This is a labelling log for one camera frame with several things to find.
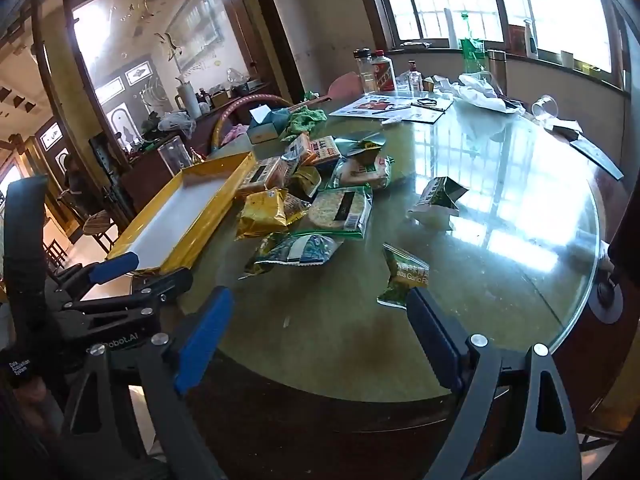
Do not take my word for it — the clear glass cup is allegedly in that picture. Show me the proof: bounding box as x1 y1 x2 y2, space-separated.
531 94 560 121

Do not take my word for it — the yellow cardboard tray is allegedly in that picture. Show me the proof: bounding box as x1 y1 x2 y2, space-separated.
106 151 258 276

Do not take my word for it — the dark flat board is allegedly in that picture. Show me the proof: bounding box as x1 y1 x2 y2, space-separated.
570 132 626 181

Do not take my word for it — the green yellow pea packet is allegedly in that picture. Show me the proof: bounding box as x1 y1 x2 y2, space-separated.
287 165 322 198

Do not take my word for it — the green garlic pea packet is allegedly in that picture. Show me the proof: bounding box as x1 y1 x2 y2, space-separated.
376 244 431 308

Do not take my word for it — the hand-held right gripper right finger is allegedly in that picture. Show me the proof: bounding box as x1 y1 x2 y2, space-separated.
406 287 583 480

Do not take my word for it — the blue green snack packet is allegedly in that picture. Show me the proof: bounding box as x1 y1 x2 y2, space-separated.
243 234 346 278

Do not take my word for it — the clear jar black lid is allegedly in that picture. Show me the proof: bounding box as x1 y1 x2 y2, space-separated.
353 48 377 95

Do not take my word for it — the orange barcode cracker packet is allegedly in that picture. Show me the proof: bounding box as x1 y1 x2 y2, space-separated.
237 156 296 196

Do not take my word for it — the yellow snack packet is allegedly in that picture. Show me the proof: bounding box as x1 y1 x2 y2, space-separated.
235 187 311 241

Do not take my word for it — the clear round cracker packet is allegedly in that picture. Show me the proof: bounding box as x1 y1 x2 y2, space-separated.
292 186 373 240

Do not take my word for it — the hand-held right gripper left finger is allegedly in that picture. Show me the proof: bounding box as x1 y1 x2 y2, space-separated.
62 286 236 480

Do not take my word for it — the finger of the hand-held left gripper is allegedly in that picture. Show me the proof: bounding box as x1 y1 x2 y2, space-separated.
59 266 195 332
47 251 140 307

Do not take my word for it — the clear noodle package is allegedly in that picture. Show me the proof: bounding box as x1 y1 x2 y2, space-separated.
307 135 346 167

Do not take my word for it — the white green tea packet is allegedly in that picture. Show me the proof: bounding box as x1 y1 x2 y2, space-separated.
407 176 469 231

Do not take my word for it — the green cloth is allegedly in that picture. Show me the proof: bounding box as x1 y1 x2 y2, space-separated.
282 105 328 142

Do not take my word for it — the steel thermos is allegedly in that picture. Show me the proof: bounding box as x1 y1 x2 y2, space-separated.
486 49 508 98

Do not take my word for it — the teal tissue box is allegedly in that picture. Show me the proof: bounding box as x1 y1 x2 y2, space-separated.
247 106 293 147

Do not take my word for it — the window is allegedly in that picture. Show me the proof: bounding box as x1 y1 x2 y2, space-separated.
370 0 621 76

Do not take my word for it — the red label liquor bottle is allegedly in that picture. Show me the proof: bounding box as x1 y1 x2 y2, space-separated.
371 50 398 93

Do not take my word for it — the grey plastic bag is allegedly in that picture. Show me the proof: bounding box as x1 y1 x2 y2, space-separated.
157 112 197 137

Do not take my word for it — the wooden stool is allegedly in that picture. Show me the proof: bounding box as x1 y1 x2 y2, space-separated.
82 210 118 253

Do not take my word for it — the green plastic bottle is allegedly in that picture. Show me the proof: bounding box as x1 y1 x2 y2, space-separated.
460 10 488 78

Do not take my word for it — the wooden sideboard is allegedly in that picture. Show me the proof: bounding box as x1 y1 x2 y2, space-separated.
120 80 281 211

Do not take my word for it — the white tumbler with straw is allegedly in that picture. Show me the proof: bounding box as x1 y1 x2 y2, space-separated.
174 77 193 116

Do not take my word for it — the white bottle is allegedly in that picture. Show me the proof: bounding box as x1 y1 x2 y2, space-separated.
522 19 540 58

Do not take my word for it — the framed wall picture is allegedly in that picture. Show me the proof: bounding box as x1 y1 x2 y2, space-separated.
165 0 223 73

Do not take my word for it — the colourful hula hoop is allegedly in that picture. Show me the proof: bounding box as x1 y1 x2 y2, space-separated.
212 94 296 148

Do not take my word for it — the printed placemat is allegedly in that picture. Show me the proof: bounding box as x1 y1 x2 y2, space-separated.
327 92 456 125

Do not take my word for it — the silver white snack packet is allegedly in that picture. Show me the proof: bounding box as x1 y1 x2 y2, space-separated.
335 130 387 157

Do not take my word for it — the pink hand fan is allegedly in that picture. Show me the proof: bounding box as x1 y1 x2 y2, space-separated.
327 72 362 102

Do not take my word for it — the pink cloth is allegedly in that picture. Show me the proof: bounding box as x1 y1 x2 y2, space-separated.
222 124 251 146

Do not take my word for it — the white plastic bag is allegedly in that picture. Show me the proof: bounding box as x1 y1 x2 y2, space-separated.
440 72 521 113

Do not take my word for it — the clear acrylic box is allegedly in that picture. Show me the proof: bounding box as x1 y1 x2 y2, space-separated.
157 136 193 176

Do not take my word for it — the green edged rice cracker packet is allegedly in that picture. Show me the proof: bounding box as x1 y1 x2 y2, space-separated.
330 154 396 191

